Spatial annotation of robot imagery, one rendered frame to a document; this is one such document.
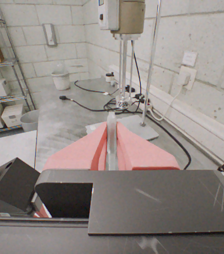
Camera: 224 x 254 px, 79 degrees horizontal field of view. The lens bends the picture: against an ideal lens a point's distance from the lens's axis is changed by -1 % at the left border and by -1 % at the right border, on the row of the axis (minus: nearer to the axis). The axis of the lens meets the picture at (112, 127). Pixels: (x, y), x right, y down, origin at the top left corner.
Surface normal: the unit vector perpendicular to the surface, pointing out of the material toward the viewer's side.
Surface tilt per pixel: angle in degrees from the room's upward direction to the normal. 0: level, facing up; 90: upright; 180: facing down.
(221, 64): 90
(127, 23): 90
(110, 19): 90
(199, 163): 0
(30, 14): 90
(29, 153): 0
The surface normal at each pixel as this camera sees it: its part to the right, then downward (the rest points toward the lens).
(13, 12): 0.36, 0.54
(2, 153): -0.01, -0.81
